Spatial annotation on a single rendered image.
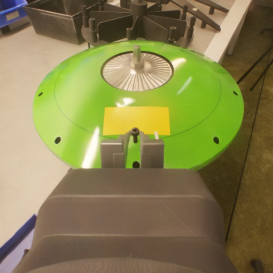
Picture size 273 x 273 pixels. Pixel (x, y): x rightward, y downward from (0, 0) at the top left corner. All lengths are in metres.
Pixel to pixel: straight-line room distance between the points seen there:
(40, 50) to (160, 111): 0.65
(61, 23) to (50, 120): 0.58
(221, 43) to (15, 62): 0.72
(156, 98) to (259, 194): 1.38
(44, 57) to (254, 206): 1.42
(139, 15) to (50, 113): 0.47
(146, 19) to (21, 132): 0.46
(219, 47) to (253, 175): 1.06
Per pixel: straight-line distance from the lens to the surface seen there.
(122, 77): 0.27
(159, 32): 0.61
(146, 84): 0.26
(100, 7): 0.80
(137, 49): 0.27
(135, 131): 0.16
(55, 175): 0.40
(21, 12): 1.01
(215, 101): 0.27
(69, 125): 0.24
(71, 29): 0.78
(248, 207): 1.48
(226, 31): 0.93
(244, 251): 1.39
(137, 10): 0.66
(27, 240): 0.37
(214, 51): 0.76
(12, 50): 0.87
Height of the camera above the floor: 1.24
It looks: 51 degrees down
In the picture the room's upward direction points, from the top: 1 degrees counter-clockwise
